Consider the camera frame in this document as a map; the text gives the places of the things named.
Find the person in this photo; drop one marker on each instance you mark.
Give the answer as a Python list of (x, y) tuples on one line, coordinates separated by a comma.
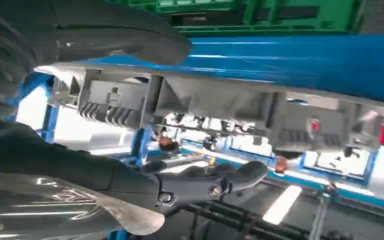
[(167, 144), (282, 163)]

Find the grey metal conveyor frame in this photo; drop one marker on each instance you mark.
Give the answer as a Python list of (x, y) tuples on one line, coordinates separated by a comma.
[(212, 99)]

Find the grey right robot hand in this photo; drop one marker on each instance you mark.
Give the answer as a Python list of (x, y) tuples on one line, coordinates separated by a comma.
[(119, 30)]

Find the blue metal frame leg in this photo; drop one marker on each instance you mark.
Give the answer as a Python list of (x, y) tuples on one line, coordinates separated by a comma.
[(50, 121), (141, 145)]

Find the ribbed grey right arm sleeve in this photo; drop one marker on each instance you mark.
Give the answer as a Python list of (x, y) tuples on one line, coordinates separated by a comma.
[(0, 66)]

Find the green plastic crate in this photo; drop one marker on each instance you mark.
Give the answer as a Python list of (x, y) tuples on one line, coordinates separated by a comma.
[(245, 16)]

